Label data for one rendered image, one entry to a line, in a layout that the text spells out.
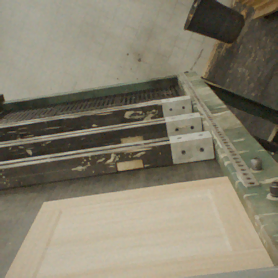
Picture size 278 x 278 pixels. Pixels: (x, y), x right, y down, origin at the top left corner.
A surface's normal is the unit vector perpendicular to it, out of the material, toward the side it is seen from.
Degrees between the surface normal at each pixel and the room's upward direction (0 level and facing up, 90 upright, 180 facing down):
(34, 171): 90
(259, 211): 59
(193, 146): 90
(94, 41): 90
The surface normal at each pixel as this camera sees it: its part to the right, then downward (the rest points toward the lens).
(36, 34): 0.06, 0.17
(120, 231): -0.15, -0.94
